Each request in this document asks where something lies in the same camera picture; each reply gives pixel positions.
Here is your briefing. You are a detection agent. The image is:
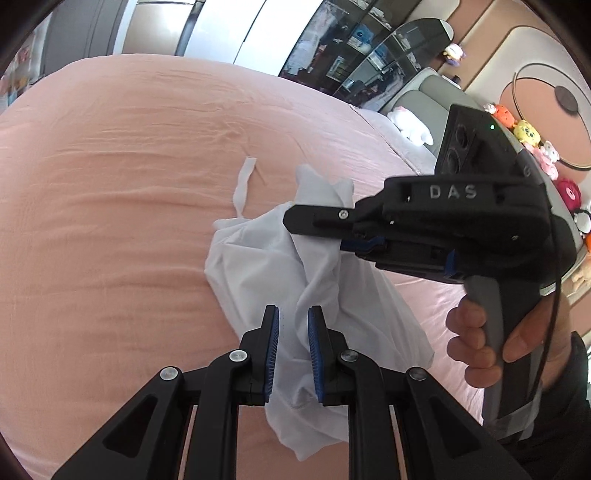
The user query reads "brown round wall disc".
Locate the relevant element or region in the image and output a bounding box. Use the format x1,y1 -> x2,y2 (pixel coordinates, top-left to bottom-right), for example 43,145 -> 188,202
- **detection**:
555,86 -> 581,113

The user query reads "grey padded headboard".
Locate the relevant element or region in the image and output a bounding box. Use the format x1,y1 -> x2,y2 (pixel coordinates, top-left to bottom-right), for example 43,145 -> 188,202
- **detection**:
379,68 -> 583,296

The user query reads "white bear plush pink dress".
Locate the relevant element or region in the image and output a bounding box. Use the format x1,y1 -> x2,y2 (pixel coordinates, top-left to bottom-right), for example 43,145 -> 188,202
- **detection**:
531,140 -> 561,180

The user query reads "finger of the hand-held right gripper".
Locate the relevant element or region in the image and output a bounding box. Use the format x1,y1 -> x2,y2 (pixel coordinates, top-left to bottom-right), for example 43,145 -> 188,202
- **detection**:
283,194 -> 384,241
342,236 -> 386,259

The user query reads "grey door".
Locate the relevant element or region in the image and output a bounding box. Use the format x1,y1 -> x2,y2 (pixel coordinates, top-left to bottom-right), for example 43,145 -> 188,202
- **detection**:
39,0 -> 141,80

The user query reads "white shelf rack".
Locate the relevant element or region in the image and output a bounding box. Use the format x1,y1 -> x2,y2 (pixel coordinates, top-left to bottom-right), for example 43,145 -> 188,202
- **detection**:
0,25 -> 44,109

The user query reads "person's right hand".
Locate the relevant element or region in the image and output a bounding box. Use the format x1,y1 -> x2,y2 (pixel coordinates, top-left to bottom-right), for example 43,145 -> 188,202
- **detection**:
445,298 -> 561,386

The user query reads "white glossy wardrobe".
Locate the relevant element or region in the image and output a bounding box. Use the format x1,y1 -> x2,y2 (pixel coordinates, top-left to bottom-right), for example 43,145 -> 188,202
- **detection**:
177,0 -> 326,69

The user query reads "white plush toy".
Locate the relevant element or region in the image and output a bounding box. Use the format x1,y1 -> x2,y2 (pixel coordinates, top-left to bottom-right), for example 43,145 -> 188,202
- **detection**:
386,106 -> 435,148

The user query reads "white thin garment with strap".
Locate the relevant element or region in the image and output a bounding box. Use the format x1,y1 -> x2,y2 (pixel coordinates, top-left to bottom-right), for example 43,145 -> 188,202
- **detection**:
204,157 -> 435,463

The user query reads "bed with pink sheet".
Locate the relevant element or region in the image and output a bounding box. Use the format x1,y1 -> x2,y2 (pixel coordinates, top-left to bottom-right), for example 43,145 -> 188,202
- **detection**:
0,55 -> 509,480

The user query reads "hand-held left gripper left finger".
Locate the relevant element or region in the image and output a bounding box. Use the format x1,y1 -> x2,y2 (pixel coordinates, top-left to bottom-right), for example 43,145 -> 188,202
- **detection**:
51,305 -> 280,480

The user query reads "round orange plush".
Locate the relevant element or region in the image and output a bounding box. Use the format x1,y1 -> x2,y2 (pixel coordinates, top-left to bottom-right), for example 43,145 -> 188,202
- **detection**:
492,104 -> 518,128

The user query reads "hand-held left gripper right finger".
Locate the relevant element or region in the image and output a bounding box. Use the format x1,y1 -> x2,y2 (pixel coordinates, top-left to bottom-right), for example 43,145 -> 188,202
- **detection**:
308,305 -> 532,480

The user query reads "black glass door cabinet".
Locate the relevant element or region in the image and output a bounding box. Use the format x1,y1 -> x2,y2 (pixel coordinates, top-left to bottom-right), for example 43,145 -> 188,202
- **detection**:
277,0 -> 419,99

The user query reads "yellow sponge plush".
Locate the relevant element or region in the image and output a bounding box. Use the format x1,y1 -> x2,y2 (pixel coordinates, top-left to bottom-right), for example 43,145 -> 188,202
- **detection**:
512,119 -> 543,145

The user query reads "pale pink quilted pillow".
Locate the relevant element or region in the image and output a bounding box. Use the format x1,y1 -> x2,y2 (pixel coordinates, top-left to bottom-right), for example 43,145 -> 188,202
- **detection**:
351,105 -> 439,176

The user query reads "magenta bear plush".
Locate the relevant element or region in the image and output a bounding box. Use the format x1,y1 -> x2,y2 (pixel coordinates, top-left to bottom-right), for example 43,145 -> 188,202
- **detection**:
554,178 -> 584,212

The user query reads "beige two-door refrigerator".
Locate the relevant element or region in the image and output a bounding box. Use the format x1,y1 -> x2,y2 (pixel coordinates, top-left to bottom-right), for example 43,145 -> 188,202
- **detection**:
121,0 -> 206,57

